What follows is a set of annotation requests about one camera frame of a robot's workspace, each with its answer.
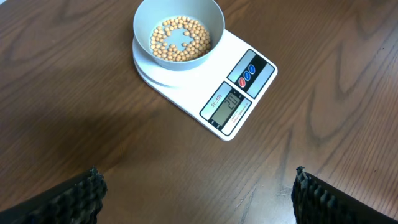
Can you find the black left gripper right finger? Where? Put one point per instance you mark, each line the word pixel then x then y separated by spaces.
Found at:
pixel 317 202

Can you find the pale grey bowl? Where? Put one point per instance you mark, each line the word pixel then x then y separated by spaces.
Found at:
pixel 151 13

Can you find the soybeans in bowl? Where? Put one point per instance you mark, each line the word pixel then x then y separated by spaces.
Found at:
pixel 180 39

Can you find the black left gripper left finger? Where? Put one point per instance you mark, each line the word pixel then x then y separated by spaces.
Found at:
pixel 77 200

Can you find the white digital kitchen scale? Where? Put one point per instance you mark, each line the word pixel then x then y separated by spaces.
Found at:
pixel 220 93

